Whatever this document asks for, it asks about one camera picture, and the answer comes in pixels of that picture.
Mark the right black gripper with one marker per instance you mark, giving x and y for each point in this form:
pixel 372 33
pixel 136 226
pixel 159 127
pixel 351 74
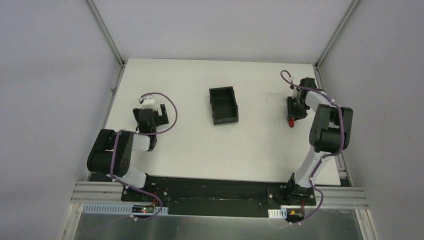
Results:
pixel 294 108

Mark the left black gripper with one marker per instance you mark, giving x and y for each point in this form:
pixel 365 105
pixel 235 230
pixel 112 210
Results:
pixel 151 112

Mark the red handled screwdriver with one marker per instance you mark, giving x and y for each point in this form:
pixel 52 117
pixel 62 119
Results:
pixel 291 121

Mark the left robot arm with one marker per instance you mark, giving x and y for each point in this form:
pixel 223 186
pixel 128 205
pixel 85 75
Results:
pixel 111 154

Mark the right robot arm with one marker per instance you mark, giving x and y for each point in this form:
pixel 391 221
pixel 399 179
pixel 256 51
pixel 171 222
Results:
pixel 328 137

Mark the black plastic bin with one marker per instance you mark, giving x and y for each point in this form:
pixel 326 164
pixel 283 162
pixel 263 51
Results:
pixel 223 105

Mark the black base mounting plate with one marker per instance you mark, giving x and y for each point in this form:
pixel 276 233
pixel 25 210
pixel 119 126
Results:
pixel 220 198

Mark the left controller board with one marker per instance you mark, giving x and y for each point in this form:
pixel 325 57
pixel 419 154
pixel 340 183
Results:
pixel 143 209

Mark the controller board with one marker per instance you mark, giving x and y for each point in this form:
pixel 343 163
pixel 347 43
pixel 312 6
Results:
pixel 143 209
pixel 295 215

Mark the right controller board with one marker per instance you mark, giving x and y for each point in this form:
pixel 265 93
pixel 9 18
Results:
pixel 295 215

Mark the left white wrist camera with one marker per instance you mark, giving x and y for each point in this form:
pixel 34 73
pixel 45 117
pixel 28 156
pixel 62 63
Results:
pixel 147 102

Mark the right aluminium frame post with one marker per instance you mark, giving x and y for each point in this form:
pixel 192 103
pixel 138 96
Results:
pixel 337 32

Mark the aluminium frame post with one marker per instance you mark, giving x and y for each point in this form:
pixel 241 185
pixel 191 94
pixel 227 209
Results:
pixel 98 19
pixel 337 32

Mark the left aluminium frame post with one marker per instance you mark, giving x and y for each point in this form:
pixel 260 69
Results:
pixel 98 19

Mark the aluminium front rail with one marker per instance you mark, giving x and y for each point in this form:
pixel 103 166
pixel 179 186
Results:
pixel 335 197

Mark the right white cable duct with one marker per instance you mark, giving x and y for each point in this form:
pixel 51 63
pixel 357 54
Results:
pixel 277 213

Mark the white cable duct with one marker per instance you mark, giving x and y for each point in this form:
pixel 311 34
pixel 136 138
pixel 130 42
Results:
pixel 119 209
pixel 277 213

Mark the left white cable duct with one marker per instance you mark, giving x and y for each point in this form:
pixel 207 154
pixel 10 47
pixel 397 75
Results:
pixel 119 209

